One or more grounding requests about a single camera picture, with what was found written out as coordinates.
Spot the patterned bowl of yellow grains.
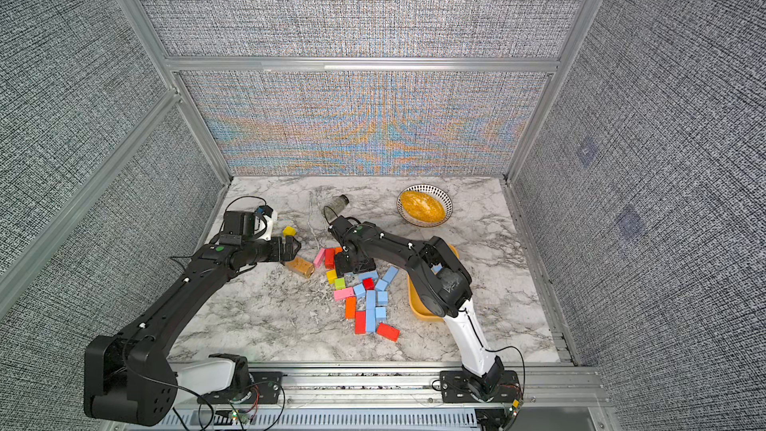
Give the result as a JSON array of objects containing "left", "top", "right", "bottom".
[{"left": 396, "top": 184, "right": 454, "bottom": 227}]

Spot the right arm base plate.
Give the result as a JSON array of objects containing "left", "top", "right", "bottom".
[{"left": 438, "top": 370, "right": 523, "bottom": 404}]

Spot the blue long block bottom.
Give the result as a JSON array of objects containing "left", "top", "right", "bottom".
[{"left": 365, "top": 289, "right": 377, "bottom": 333}]

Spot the pink long block lower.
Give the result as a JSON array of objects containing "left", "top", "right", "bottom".
[{"left": 333, "top": 287, "right": 356, "bottom": 301}]

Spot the yellow small block middle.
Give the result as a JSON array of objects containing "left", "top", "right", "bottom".
[{"left": 326, "top": 269, "right": 337, "bottom": 285}]

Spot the yellow plastic tray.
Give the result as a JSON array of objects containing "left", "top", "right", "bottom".
[{"left": 406, "top": 243, "right": 462, "bottom": 322}]

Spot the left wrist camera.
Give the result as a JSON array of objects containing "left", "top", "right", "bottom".
[{"left": 217, "top": 206, "right": 277, "bottom": 245}]

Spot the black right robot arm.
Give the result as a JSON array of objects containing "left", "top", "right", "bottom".
[{"left": 328, "top": 217, "right": 505, "bottom": 401}]

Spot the orange block lower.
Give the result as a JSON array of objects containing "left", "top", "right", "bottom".
[{"left": 344, "top": 297, "right": 356, "bottom": 320}]

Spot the glass spice jar black lid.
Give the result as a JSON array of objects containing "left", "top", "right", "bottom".
[{"left": 322, "top": 195, "right": 349, "bottom": 223}]

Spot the green small block middle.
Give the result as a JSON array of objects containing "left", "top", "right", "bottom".
[{"left": 333, "top": 279, "right": 347, "bottom": 291}]

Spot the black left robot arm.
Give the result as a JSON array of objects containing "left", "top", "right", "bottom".
[{"left": 83, "top": 237, "right": 301, "bottom": 426}]

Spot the pink long block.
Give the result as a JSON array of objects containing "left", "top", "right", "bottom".
[
  {"left": 313, "top": 249, "right": 326, "bottom": 269},
  {"left": 333, "top": 287, "right": 356, "bottom": 301}
]

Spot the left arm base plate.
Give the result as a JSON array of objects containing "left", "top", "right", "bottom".
[{"left": 203, "top": 370, "right": 284, "bottom": 405}]

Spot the amber spice jar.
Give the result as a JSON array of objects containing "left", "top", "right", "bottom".
[{"left": 284, "top": 257, "right": 315, "bottom": 279}]

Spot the red block upper left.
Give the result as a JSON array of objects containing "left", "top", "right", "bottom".
[{"left": 324, "top": 249, "right": 335, "bottom": 269}]

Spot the red block bottom left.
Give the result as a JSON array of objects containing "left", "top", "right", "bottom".
[{"left": 354, "top": 310, "right": 366, "bottom": 335}]

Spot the red block bottom right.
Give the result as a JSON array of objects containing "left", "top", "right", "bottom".
[{"left": 376, "top": 323, "right": 400, "bottom": 342}]

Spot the red block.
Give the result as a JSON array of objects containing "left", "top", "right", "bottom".
[
  {"left": 354, "top": 310, "right": 366, "bottom": 335},
  {"left": 324, "top": 249, "right": 335, "bottom": 269},
  {"left": 376, "top": 323, "right": 400, "bottom": 342}
]

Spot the pink long block upper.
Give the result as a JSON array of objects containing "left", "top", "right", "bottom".
[{"left": 313, "top": 249, "right": 326, "bottom": 269}]

